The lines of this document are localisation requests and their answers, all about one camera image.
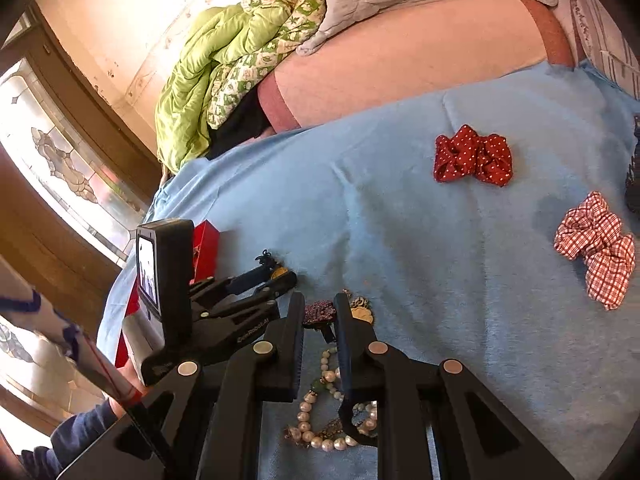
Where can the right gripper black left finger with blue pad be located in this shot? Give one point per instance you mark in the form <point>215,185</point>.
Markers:
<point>209,416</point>

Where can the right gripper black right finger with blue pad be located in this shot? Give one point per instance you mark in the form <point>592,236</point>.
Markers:
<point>429,421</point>

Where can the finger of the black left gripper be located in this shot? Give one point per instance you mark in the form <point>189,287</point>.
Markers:
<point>210,292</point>

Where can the amber and black earring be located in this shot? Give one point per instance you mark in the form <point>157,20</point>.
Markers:
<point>270,262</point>

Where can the red jewelry tray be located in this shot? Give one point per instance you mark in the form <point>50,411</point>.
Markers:
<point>205,250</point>

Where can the red purple beaded hair clip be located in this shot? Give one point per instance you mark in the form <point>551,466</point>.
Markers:
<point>320,316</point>

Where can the dark blue sleeve forearm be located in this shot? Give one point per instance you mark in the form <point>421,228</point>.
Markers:
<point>68,441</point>

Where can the black cloth under comforter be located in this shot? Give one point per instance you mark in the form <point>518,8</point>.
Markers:
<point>247,121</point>

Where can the green quilted comforter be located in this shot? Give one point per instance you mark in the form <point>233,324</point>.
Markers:
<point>180,112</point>

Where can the light blue bed blanket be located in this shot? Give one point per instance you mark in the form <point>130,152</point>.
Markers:
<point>459,269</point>

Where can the red white checked scrunchie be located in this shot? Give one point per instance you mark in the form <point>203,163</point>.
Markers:
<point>593,232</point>

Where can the red polka dot scrunchie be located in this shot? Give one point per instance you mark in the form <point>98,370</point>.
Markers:
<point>468,154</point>

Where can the stained glass window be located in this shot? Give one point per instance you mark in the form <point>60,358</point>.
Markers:
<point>62,168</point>

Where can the pink bed sheet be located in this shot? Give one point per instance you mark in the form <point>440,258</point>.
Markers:
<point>413,50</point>

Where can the black white patterned scrunchie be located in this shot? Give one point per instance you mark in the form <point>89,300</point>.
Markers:
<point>632,181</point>

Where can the green white patterned blanket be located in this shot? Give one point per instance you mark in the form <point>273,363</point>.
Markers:
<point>275,28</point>

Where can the striped floral pillow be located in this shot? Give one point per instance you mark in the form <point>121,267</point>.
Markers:
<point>594,37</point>

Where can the dark brown wooden window frame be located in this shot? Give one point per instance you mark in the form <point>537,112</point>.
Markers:
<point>34,239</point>

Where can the white blue patterned cable wrap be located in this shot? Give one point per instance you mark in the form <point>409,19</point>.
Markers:
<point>24,307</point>

